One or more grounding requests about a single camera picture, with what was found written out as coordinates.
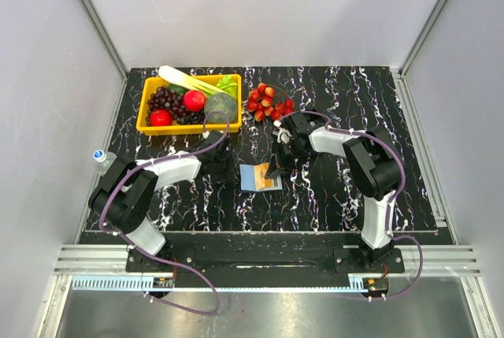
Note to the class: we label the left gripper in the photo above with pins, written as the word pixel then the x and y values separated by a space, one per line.
pixel 231 174

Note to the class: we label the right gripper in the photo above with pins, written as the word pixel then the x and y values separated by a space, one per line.
pixel 275 169

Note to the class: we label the black card holder wallet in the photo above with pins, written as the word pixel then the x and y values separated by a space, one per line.
pixel 246 173

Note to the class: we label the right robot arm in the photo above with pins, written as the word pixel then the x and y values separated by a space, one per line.
pixel 375 166

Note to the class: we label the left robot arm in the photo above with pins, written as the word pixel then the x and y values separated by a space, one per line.
pixel 123 195

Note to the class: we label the green cantaloupe melon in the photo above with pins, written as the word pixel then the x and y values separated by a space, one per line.
pixel 220 108

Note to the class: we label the red apple upper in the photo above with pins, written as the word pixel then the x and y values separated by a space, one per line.
pixel 194 101

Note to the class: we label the red apple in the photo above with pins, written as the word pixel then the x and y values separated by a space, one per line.
pixel 160 118
pixel 194 101

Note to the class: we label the red cherry bunch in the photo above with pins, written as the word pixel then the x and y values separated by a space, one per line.
pixel 266 101

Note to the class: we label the red apple lower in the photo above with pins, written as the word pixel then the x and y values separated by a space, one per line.
pixel 160 118

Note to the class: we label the green lettuce leaf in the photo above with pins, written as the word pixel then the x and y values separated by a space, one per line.
pixel 228 85

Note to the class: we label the purple grape bunch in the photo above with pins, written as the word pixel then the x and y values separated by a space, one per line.
pixel 163 99

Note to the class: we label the green avocado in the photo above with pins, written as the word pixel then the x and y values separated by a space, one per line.
pixel 177 90

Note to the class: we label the white green leek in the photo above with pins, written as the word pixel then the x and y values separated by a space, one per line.
pixel 175 76

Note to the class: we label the yellow plastic basket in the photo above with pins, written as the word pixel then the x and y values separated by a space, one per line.
pixel 149 87

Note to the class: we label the plastic water bottle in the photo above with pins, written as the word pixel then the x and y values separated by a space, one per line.
pixel 103 161

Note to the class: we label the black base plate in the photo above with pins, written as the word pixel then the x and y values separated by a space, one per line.
pixel 274 259

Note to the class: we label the aluminium frame rail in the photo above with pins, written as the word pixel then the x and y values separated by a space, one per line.
pixel 437 260

